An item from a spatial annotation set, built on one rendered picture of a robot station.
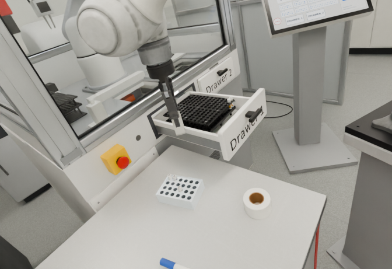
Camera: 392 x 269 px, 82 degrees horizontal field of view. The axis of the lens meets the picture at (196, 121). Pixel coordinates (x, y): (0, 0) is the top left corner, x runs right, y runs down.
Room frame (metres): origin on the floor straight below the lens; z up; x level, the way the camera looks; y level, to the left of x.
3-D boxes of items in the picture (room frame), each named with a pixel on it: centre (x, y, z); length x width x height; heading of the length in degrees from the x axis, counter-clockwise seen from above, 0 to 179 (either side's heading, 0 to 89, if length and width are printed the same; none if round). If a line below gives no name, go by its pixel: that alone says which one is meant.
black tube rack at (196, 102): (0.77, -0.02, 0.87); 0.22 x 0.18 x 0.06; 44
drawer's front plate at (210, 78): (1.07, -0.17, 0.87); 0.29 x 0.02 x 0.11; 134
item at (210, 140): (0.78, -0.02, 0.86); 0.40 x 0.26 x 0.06; 44
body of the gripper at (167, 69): (0.63, 0.05, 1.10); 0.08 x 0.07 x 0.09; 179
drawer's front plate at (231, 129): (0.62, -0.16, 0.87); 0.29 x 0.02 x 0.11; 134
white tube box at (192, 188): (0.50, 0.10, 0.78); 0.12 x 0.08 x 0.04; 58
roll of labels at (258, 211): (0.38, -0.10, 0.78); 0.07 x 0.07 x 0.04
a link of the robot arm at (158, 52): (0.63, 0.05, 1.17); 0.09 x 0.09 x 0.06
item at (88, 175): (1.24, 0.36, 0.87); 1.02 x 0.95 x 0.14; 134
